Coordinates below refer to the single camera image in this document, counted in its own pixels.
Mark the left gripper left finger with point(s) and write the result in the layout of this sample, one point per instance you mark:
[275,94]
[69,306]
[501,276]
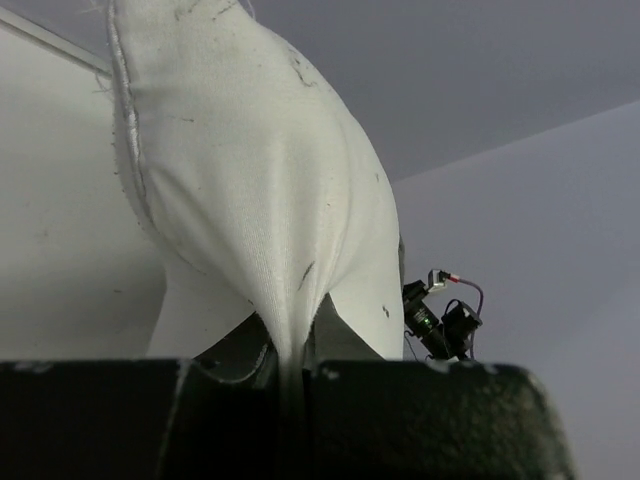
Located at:
[245,356]

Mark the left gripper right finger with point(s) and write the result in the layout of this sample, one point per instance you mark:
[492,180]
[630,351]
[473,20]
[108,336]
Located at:
[333,345]

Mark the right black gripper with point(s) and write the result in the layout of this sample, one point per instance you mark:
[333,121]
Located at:
[413,295]

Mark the white pillow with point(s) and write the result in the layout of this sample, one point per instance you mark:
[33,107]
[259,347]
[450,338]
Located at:
[259,189]

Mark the zebra and green pillowcase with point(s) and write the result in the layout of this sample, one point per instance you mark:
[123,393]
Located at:
[401,261]

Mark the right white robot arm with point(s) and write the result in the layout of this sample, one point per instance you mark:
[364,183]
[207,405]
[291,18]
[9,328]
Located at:
[450,336]

